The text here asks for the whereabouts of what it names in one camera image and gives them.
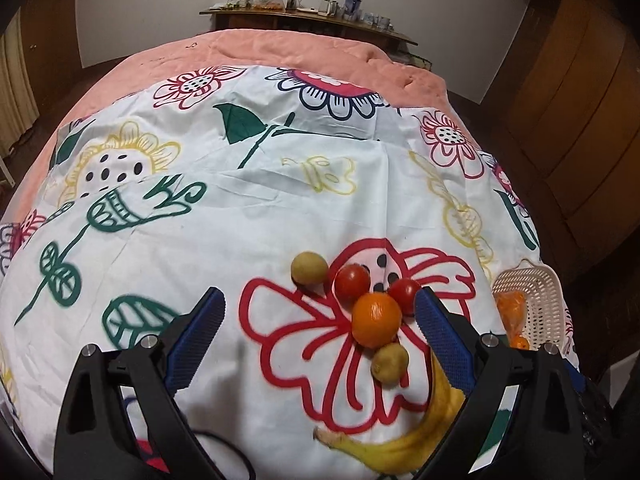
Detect green kiwi fruit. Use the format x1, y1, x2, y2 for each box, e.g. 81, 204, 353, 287
370, 342, 409, 387
291, 252, 329, 286

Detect orange bag of fruit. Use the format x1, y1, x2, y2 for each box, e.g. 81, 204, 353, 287
495, 290, 526, 344

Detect red tomato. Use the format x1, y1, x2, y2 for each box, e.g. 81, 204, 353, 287
387, 278, 421, 316
334, 263, 371, 306

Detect orange mandarin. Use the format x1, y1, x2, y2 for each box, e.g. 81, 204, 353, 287
350, 292, 402, 350
510, 335, 529, 350

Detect white plastic perforated basket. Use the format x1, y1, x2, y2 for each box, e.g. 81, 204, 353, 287
492, 259, 565, 350

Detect yellow banana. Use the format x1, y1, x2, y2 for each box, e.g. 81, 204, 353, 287
314, 352, 465, 476

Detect white floral duvet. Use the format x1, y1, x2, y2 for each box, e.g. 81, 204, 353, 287
1, 65, 542, 479

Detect wooden wardrobe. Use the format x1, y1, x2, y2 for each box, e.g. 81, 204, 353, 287
482, 0, 640, 281

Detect pink blanket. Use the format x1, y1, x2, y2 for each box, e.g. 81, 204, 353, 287
1, 29, 459, 223

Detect beige curtain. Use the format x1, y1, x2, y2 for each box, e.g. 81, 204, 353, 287
0, 10, 39, 157

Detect blue white jug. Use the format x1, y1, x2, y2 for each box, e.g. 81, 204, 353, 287
343, 0, 361, 22

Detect wooden sideboard table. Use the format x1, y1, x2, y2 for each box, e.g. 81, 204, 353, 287
200, 9, 418, 53

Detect white kettle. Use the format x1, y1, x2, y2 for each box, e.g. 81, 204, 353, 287
318, 0, 338, 16

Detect brown wooden door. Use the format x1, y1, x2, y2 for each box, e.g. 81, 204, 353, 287
21, 0, 81, 115

